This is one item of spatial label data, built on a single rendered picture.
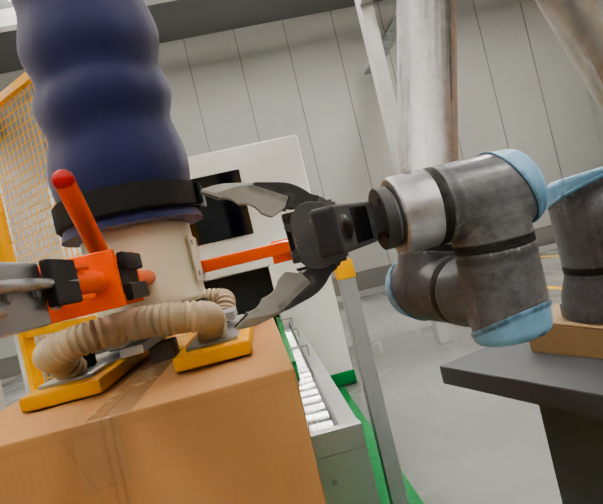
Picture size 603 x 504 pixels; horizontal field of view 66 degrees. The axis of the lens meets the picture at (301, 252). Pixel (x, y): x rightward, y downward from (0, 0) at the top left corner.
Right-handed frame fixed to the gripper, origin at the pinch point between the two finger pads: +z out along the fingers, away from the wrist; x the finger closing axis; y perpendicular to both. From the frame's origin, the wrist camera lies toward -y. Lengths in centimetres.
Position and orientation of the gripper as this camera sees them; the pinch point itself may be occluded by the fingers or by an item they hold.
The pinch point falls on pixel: (215, 260)
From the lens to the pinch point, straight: 49.2
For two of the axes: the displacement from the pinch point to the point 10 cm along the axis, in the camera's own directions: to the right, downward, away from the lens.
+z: -9.6, 2.5, -1.0
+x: -2.5, -9.7, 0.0
